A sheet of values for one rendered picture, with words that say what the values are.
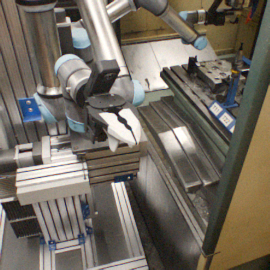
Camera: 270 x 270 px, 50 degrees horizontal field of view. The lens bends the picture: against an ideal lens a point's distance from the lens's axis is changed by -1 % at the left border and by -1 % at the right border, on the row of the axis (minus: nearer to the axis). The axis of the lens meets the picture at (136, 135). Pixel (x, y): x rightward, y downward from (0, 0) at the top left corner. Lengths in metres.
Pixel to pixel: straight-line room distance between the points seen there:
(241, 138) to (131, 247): 1.29
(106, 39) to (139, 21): 1.97
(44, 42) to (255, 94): 0.60
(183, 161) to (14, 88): 0.99
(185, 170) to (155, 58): 1.37
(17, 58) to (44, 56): 0.26
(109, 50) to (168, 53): 2.03
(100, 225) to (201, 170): 0.79
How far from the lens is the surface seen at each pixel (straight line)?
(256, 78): 0.72
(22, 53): 1.16
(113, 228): 2.01
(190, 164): 1.70
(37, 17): 0.90
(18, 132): 1.34
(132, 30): 2.79
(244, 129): 0.79
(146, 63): 2.69
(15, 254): 2.05
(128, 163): 1.27
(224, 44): 3.31
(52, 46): 0.94
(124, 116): 0.53
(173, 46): 2.90
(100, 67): 0.53
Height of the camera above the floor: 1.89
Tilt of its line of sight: 39 degrees down
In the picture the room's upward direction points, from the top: straight up
